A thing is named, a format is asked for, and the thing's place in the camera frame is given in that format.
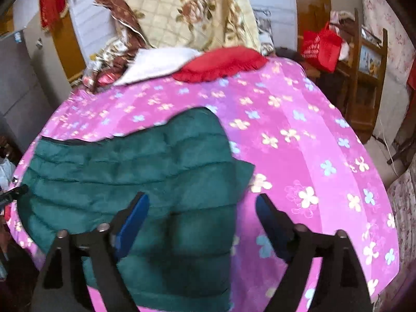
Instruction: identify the floral curtain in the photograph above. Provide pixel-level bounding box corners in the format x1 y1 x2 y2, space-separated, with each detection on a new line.
358 0 416 83

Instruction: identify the wooden shelf rack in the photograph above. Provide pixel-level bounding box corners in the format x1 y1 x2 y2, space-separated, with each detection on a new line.
335 8 389 139

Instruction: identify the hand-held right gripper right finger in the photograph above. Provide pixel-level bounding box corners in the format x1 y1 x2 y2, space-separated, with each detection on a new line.
255 193 374 312

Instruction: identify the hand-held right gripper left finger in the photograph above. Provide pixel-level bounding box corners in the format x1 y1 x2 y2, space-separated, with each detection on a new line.
31 192 150 312

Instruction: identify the red shopping bag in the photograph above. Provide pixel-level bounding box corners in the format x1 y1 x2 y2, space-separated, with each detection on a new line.
300 23 344 73

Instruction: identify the red frilled cushion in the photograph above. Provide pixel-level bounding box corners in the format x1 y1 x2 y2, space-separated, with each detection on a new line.
172 46 268 83

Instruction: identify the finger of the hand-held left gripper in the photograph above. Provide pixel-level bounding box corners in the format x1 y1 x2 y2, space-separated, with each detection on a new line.
0 185 29 204

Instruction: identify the pink floral bedsheet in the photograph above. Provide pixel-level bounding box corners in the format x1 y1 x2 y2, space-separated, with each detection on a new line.
6 52 400 312

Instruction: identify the yellow wooden door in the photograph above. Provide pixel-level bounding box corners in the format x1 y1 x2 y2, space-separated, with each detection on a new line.
52 11 88 83

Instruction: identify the cream floral quilt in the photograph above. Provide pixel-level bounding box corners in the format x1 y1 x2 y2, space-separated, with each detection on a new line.
106 0 262 57

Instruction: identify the white pillow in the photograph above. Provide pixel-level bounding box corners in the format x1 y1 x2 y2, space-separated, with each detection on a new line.
114 48 203 87

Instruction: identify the grey cabinet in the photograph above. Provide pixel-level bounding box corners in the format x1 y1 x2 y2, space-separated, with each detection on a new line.
0 29 55 152

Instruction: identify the dark green puffer jacket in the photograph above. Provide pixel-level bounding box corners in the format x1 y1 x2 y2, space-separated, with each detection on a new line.
17 107 256 312

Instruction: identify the brown floral blanket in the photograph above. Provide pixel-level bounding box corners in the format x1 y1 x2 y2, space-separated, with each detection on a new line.
81 0 152 90

